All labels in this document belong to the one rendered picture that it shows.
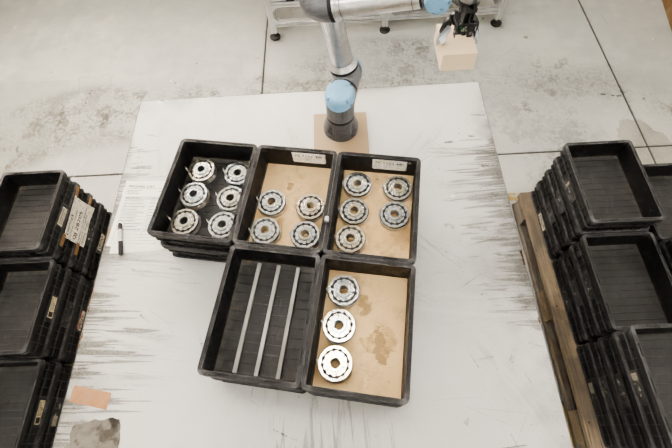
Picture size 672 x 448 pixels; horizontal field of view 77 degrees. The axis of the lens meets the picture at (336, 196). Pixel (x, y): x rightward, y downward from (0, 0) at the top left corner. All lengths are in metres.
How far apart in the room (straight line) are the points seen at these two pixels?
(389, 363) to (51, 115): 2.91
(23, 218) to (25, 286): 0.32
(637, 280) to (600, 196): 0.38
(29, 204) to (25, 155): 1.01
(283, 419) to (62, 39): 3.41
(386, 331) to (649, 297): 1.24
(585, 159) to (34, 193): 2.63
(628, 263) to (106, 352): 2.12
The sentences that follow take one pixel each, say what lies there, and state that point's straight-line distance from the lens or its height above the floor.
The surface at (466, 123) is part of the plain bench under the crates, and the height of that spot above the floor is 0.70.
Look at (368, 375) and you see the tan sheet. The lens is 1.37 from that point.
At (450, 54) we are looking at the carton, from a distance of 1.60.
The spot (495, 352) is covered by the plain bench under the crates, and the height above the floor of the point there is 0.70.
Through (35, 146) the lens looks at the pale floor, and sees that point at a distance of 3.46.
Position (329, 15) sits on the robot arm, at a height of 1.33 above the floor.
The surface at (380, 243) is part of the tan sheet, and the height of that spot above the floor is 0.83.
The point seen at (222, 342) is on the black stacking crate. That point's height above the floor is 0.83.
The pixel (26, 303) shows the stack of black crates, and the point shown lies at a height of 0.38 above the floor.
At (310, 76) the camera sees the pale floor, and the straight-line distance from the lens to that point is 3.11.
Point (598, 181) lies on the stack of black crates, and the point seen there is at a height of 0.49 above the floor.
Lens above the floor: 2.19
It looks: 61 degrees down
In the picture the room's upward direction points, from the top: 6 degrees counter-clockwise
